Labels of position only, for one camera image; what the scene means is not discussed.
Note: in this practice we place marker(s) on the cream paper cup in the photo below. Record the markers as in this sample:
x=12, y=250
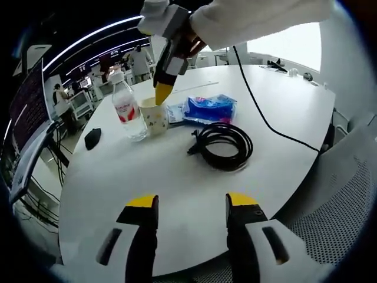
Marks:
x=154, y=118

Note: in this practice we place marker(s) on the clear plastic water bottle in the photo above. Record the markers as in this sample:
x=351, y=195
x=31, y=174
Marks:
x=128, y=112

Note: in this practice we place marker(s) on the black desk device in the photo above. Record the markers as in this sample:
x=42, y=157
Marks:
x=278, y=65

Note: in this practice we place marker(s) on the person's right hand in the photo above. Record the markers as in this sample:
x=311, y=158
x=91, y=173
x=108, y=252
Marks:
x=194, y=44

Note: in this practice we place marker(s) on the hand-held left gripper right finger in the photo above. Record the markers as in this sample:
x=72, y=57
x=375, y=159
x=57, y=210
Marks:
x=247, y=236

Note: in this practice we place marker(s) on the white table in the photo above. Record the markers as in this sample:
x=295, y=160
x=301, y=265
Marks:
x=182, y=182

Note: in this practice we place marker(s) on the small black desk object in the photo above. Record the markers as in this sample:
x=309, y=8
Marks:
x=308, y=76

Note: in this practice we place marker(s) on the small white desk object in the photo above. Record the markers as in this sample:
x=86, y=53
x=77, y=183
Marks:
x=294, y=72

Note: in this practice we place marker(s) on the grey mesh office chair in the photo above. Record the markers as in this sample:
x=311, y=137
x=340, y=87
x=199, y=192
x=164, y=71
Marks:
x=338, y=191

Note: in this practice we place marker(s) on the blue tissue packet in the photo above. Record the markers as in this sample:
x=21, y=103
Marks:
x=210, y=109

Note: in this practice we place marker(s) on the black computer mouse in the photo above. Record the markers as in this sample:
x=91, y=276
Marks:
x=92, y=138

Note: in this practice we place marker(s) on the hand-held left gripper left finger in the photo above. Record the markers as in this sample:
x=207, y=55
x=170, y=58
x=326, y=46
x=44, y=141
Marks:
x=138, y=236

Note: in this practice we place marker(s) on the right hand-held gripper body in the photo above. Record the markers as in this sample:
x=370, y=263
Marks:
x=165, y=20

